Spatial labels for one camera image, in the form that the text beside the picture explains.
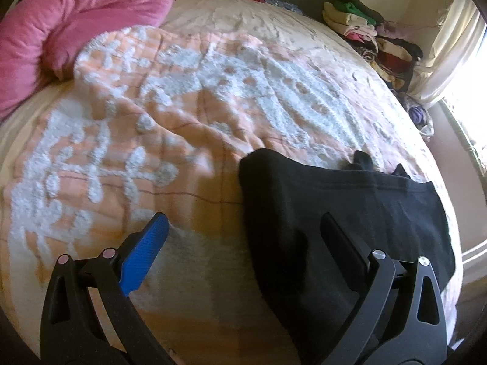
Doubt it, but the pile of folded clothes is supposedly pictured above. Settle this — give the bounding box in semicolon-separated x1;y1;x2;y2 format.
323;0;424;92

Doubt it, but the beige bedsheet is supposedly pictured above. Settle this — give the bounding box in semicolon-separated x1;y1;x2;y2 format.
0;0;423;168

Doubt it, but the white curtain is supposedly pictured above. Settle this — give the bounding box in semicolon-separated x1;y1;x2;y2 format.
409;0;487;104

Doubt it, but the pink pillow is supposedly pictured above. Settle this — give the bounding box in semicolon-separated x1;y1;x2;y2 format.
0;0;179;121

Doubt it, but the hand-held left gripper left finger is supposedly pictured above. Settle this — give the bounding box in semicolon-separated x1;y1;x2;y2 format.
39;212;176;365

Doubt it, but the purple cloth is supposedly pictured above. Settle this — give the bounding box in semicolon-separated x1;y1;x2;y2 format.
404;94;435;139

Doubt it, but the black garment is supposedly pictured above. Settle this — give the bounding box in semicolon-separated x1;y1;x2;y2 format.
238;148;457;365

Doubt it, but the peach white tufted blanket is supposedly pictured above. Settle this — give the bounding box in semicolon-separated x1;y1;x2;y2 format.
7;25;463;365

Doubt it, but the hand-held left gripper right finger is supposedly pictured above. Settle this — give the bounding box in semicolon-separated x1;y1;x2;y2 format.
321;212;448;365

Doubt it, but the blue patterned cloth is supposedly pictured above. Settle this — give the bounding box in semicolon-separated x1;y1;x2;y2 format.
265;0;303;11

